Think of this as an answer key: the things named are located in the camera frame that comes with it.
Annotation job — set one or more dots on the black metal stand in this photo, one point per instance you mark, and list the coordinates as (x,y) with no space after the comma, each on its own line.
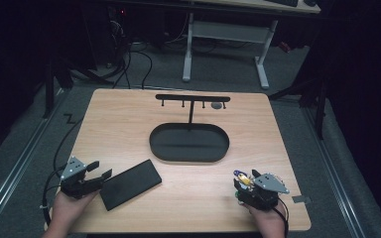
(49,89)
(316,99)

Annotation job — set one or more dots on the person's left hand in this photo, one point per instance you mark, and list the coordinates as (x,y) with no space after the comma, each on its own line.
(69,208)

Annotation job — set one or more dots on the black key rack with tray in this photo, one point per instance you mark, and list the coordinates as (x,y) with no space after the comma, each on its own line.
(188,142)

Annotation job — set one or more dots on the dark computer tower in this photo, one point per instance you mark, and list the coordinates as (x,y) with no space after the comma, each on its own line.
(107,36)

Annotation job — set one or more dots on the white metal-frame desk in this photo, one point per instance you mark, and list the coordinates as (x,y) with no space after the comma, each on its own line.
(228,31)

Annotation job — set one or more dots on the person's right hand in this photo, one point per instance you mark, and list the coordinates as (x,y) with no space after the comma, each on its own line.
(268,221)

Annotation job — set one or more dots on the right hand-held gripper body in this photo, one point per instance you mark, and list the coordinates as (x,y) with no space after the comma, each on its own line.
(264,193)

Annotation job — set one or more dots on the metal floor rail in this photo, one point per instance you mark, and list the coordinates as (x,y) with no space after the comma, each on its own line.
(337,178)
(16,165)

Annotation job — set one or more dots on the grey round table grommet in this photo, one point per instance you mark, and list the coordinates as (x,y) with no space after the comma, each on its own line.
(216,105)

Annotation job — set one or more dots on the grey tape piece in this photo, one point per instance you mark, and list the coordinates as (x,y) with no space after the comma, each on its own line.
(301,199)

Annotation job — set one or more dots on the black keyboard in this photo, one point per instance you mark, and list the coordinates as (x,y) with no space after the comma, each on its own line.
(282,2)

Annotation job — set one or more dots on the bunch of keys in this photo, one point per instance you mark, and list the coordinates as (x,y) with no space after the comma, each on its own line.
(243,178)

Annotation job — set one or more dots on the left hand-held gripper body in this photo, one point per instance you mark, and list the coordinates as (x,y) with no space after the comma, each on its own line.
(76,181)

